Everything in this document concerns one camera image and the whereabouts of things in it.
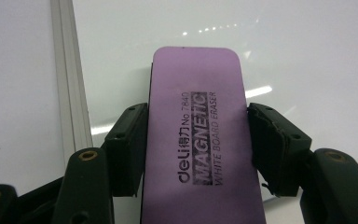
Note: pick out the purple whiteboard eraser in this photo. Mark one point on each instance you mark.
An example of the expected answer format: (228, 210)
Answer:
(199, 140)

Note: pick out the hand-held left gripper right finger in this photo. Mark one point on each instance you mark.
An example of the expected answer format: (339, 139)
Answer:
(276, 146)

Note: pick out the grey-framed whiteboard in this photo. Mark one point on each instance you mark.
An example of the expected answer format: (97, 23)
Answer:
(292, 62)

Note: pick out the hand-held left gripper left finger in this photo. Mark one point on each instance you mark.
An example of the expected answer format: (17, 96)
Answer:
(127, 149)

